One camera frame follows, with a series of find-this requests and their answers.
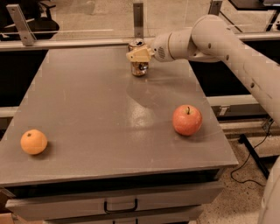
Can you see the lower grey drawer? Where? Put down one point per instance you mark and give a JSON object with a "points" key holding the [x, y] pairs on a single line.
{"points": [[169, 215]]}

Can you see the middle metal rail bracket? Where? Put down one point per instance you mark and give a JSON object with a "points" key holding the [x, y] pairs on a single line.
{"points": [[138, 19]]}

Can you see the black office chair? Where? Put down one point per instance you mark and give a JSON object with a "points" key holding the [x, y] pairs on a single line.
{"points": [[37, 14]]}

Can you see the horizontal metal rail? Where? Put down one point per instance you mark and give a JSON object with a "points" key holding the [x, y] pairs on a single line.
{"points": [[10, 46]]}

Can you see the red apple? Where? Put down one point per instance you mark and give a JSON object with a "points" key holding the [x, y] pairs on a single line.
{"points": [[186, 120]]}

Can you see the grey drawer with black handle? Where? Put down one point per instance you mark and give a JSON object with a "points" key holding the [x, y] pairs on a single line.
{"points": [[114, 202]]}

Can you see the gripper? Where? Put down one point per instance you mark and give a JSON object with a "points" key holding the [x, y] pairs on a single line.
{"points": [[159, 50]]}

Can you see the right metal rail bracket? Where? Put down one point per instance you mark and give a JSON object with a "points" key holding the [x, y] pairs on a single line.
{"points": [[215, 7]]}

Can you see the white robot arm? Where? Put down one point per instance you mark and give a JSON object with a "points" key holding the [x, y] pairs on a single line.
{"points": [[211, 40]]}

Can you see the left metal rail bracket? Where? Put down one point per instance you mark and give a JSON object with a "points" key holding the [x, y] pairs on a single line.
{"points": [[23, 29]]}

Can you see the black stand leg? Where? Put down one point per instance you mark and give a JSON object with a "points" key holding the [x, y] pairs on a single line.
{"points": [[243, 140]]}

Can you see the orange fruit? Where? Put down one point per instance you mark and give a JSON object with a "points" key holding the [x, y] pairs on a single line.
{"points": [[33, 142]]}

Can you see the orange soda can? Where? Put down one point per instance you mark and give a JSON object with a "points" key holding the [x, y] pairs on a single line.
{"points": [[138, 68]]}

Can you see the metal rail bracket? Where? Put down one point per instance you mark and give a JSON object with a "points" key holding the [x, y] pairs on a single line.
{"points": [[138, 19], [215, 7], [23, 29]]}

